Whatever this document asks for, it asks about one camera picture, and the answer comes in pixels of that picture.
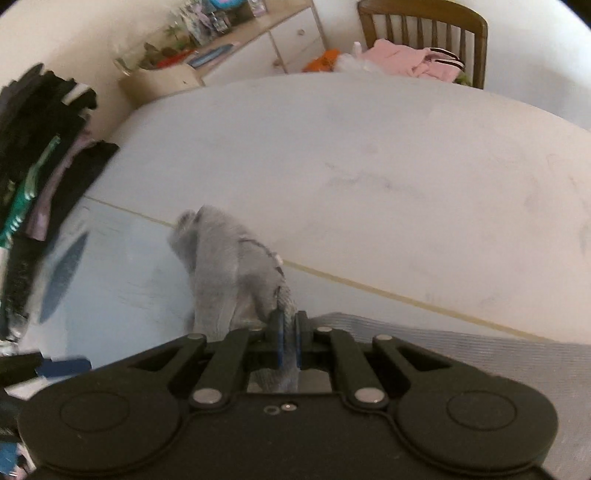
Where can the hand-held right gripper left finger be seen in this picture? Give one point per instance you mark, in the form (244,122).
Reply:
(278,341)

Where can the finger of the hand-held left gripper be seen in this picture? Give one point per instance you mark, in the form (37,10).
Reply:
(62,367)

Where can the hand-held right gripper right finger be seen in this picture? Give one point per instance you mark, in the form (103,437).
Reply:
(300,341)

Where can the grey ribbed garment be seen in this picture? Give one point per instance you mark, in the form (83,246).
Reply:
(221,267)

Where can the stack of dark folded clothes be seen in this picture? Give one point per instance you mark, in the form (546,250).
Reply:
(41,152)

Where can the printed blue table mat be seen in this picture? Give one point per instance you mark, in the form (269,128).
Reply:
(129,258)

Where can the orange cloth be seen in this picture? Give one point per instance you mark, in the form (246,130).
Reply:
(323,61)

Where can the white fluffy toy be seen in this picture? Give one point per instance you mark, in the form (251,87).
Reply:
(355,62)

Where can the blue flat box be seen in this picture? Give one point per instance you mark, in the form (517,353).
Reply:
(212,54)

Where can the pink garment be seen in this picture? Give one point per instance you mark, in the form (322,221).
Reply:
(401,57)

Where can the white sideboard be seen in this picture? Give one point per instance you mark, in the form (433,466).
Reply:
(281,37)

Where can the wooden chair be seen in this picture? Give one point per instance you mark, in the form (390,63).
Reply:
(475,41)

